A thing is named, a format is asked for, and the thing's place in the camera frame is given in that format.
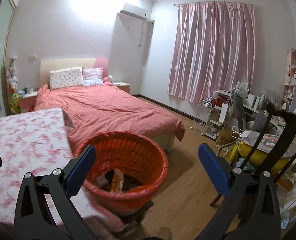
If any dark blue snack wrapper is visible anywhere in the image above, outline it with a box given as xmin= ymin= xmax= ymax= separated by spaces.
xmin=110 ymin=168 xmax=124 ymax=192

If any black woven mat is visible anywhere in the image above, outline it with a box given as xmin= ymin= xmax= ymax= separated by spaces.
xmin=122 ymin=174 xmax=142 ymax=192

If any orange trash basket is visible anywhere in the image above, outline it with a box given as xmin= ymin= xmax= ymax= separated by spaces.
xmin=73 ymin=131 xmax=169 ymax=216

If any floral pink tablecloth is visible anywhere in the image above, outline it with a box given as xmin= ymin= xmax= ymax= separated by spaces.
xmin=0 ymin=107 xmax=125 ymax=233

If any yellow bag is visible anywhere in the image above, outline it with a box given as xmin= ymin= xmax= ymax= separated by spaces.
xmin=238 ymin=141 xmax=290 ymax=174

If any green plush toy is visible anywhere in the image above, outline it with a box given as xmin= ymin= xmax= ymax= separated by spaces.
xmin=10 ymin=93 xmax=21 ymax=114

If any left pink nightstand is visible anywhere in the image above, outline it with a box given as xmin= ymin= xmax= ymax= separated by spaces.
xmin=19 ymin=92 xmax=38 ymax=113

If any pink nightstand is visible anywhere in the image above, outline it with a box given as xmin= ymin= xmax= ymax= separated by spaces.
xmin=19 ymin=92 xmax=38 ymax=113
xmin=112 ymin=82 xmax=130 ymax=93

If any brown paper bag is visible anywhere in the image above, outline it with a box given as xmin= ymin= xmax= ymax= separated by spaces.
xmin=215 ymin=129 xmax=236 ymax=147

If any dark wooden stool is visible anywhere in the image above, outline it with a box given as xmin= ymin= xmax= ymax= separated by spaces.
xmin=118 ymin=200 xmax=154 ymax=235

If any cluttered white desk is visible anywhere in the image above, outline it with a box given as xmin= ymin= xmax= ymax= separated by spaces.
xmin=204 ymin=84 xmax=296 ymax=141

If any brown slipper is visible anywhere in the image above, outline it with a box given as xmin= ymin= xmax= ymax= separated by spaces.
xmin=157 ymin=226 xmax=172 ymax=240

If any cream pink headboard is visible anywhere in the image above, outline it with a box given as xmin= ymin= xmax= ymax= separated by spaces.
xmin=40 ymin=57 xmax=108 ymax=87

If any floral white pillow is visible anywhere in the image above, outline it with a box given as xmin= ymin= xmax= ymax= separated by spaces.
xmin=49 ymin=67 xmax=84 ymax=90

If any pink bed duvet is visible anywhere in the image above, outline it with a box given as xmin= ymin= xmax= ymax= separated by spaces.
xmin=35 ymin=81 xmax=185 ymax=152

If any striped pink pillow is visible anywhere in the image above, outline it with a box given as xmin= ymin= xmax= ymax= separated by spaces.
xmin=82 ymin=68 xmax=104 ymax=87

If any right pink nightstand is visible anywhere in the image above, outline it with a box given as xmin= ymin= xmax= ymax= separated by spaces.
xmin=112 ymin=82 xmax=130 ymax=93

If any pink striped curtain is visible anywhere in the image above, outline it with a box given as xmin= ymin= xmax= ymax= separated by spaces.
xmin=168 ymin=1 xmax=256 ymax=103

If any white air conditioner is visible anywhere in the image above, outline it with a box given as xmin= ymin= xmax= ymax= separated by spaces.
xmin=120 ymin=3 xmax=148 ymax=21

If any black chair frame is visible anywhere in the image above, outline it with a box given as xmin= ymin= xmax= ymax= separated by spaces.
xmin=209 ymin=102 xmax=296 ymax=207

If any white wire rack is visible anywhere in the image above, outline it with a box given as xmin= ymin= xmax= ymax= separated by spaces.
xmin=191 ymin=100 xmax=213 ymax=135

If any white wall socket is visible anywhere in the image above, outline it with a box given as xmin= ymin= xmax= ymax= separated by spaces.
xmin=29 ymin=54 xmax=37 ymax=60

